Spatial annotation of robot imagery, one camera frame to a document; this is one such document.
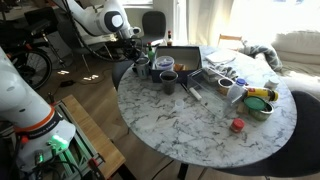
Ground green glass bottle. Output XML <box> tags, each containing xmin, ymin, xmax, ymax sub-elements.
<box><xmin>146</xmin><ymin>41</ymin><xmax>156</xmax><ymax>63</ymax></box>

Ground white marker tube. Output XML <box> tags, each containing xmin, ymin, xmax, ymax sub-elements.
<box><xmin>187</xmin><ymin>86</ymin><xmax>204</xmax><ymax>102</ymax></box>

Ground grey striped towel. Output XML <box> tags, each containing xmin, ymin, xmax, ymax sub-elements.
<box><xmin>239</xmin><ymin>42</ymin><xmax>284</xmax><ymax>73</ymax></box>

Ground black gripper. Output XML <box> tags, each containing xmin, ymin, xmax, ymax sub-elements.
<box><xmin>123</xmin><ymin>37</ymin><xmax>146</xmax><ymax>65</ymax></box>

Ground grey office chair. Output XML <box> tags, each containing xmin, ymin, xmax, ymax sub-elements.
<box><xmin>132</xmin><ymin>11</ymin><xmax>167</xmax><ymax>48</ymax></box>

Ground black bicycle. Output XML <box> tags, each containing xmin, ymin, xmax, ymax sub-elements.
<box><xmin>0</xmin><ymin>18</ymin><xmax>55</xmax><ymax>93</ymax></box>

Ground blue cap plastic bottle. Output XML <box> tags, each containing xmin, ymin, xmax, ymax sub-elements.
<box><xmin>226</xmin><ymin>77</ymin><xmax>248</xmax><ymax>103</ymax></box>

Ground clear cup with dark contents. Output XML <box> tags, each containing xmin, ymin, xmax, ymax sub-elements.
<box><xmin>158</xmin><ymin>69</ymin><xmax>180</xmax><ymax>96</ymax></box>

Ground dark sauce bottle red cap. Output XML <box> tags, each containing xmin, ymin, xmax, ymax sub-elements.
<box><xmin>166</xmin><ymin>30</ymin><xmax>174</xmax><ymax>47</ymax></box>

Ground white curtain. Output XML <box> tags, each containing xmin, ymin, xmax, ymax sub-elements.
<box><xmin>186</xmin><ymin>0</ymin><xmax>234</xmax><ymax>48</ymax></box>

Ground red lid jar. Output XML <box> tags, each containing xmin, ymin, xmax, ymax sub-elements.
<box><xmin>229</xmin><ymin>117</ymin><xmax>246</xmax><ymax>134</ymax></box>

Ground clear acrylic tray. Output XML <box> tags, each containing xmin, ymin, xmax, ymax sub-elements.
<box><xmin>185</xmin><ymin>66</ymin><xmax>248</xmax><ymax>120</ymax></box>

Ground dark cardboard box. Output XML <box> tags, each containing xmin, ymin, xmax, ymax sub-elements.
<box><xmin>151</xmin><ymin>45</ymin><xmax>204</xmax><ymax>85</ymax></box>

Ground white paper sheet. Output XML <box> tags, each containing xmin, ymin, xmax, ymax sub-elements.
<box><xmin>204</xmin><ymin>48</ymin><xmax>237</xmax><ymax>66</ymax></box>

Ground yellow squeeze bottle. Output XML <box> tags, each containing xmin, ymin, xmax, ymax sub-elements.
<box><xmin>245</xmin><ymin>86</ymin><xmax>280</xmax><ymax>103</ymax></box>

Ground white sofa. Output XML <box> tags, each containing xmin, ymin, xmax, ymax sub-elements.
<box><xmin>271</xmin><ymin>29</ymin><xmax>320</xmax><ymax>99</ymax></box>

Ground open can dark contents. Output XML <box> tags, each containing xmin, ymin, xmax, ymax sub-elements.
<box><xmin>216</xmin><ymin>77</ymin><xmax>235</xmax><ymax>97</ymax></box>

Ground plastic tub with white lid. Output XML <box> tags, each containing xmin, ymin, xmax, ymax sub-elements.
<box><xmin>154</xmin><ymin>55</ymin><xmax>176</xmax><ymax>72</ymax></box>

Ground small clear measuring cup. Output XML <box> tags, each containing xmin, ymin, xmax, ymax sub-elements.
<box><xmin>173</xmin><ymin>98</ymin><xmax>186</xmax><ymax>115</ymax></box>

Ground green metal frame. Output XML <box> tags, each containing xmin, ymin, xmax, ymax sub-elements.
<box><xmin>51</xmin><ymin>101</ymin><xmax>103</xmax><ymax>180</ymax></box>

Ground grey upholstered chair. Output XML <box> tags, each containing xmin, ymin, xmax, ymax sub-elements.
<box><xmin>111</xmin><ymin>59</ymin><xmax>138</xmax><ymax>91</ymax></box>

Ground tin with green lid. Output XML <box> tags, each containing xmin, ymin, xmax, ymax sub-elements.
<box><xmin>242</xmin><ymin>96</ymin><xmax>275</xmax><ymax>122</ymax></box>

